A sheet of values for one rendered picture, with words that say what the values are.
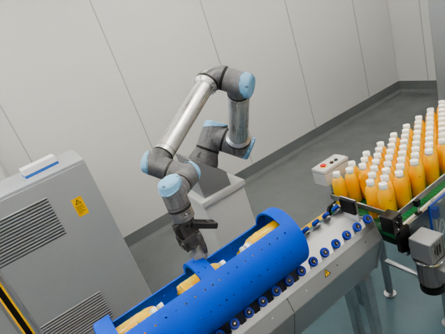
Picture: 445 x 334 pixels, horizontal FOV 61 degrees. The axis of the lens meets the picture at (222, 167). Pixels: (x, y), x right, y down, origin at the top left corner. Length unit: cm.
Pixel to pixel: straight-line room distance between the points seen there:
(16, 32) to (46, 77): 44
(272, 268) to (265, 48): 376
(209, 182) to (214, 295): 96
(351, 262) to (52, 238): 201
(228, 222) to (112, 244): 105
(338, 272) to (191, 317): 75
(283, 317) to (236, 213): 88
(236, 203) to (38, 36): 255
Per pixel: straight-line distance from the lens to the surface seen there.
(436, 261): 207
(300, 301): 179
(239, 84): 178
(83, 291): 319
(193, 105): 168
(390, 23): 668
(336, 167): 228
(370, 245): 202
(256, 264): 156
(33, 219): 292
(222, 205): 236
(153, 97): 430
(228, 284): 151
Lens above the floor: 209
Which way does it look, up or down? 22 degrees down
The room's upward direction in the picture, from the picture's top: 20 degrees counter-clockwise
